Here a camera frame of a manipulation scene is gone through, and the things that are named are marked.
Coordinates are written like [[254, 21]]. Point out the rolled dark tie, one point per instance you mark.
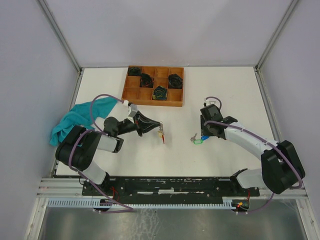
[[146, 81], [175, 81], [134, 71]]

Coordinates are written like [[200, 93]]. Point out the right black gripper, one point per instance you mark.
[[203, 131]]

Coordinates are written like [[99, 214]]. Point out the key with blue tag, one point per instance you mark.
[[204, 137]]

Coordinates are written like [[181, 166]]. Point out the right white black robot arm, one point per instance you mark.
[[281, 167]]

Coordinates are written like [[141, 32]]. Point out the key with yellow tag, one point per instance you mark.
[[159, 134]]

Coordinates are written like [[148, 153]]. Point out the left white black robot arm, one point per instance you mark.
[[79, 147]]

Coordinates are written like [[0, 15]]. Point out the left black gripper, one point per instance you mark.
[[144, 124]]

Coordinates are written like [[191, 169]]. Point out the key with green tag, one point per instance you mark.
[[195, 140]]

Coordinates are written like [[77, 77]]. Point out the rolled dark tie top left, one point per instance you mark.
[[134, 71]]

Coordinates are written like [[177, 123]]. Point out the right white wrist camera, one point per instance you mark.
[[210, 101]]

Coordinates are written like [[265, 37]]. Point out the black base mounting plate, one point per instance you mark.
[[175, 190]]

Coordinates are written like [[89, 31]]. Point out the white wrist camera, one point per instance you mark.
[[132, 109], [210, 101]]

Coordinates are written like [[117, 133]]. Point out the rolled dark tie centre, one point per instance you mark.
[[146, 81]]

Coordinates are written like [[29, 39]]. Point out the teal cloth towel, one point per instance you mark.
[[80, 115]]

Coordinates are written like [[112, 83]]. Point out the wooden compartment tray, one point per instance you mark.
[[154, 85]]

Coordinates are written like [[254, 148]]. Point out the grey slotted cable duct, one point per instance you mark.
[[101, 203]]

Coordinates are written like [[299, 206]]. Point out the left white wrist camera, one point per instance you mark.
[[132, 109]]

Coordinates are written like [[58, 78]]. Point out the rolled dark tie right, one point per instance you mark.
[[175, 81]]

